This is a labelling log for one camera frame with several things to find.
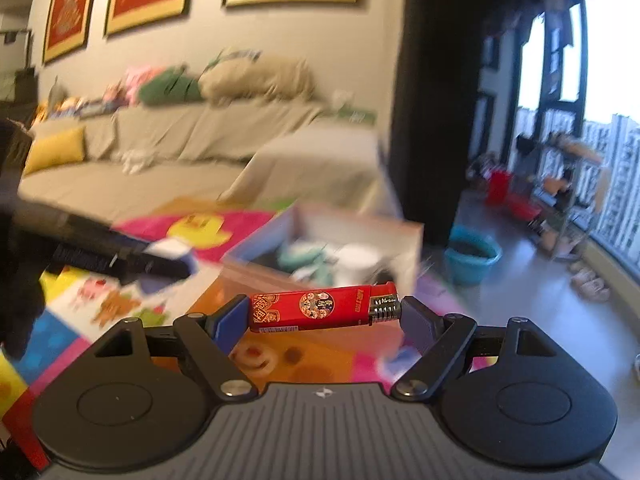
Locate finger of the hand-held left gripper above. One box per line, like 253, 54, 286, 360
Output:
50, 242, 197, 282
15, 204, 153, 252

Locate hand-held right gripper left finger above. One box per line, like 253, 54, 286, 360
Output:
92, 295, 257, 400

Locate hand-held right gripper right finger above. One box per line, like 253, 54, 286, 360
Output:
391, 295, 553, 401

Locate red lighter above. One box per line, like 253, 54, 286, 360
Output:
248, 282, 403, 335

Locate cardboard box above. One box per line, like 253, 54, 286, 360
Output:
222, 204, 426, 288

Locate colourful play mat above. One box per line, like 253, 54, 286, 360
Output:
0, 199, 483, 461

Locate small white cloth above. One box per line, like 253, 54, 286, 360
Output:
119, 149, 157, 175

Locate yellow cushion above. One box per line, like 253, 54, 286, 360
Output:
23, 127, 87, 177

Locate blue basin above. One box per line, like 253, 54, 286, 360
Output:
445, 226, 503, 287

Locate white bowl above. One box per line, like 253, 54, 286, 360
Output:
336, 244, 382, 284

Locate teal item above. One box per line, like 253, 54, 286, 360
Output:
276, 239, 327, 272

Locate beige covered sofa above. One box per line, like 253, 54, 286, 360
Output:
17, 99, 403, 228

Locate dark cabinet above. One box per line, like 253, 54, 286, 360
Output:
0, 66, 39, 122

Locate pink plush toy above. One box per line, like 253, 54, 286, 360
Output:
121, 65, 162, 106

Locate red basin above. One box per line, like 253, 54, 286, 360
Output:
506, 195, 544, 222

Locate red bucket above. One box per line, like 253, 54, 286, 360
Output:
486, 170, 514, 205

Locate beige slippers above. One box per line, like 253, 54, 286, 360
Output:
569, 266, 612, 302

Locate metal shelf rack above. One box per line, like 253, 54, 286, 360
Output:
517, 131, 607, 262

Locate beige pillow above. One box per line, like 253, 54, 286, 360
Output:
199, 51, 317, 107

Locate black pillar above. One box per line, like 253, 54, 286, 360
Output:
391, 0, 483, 248

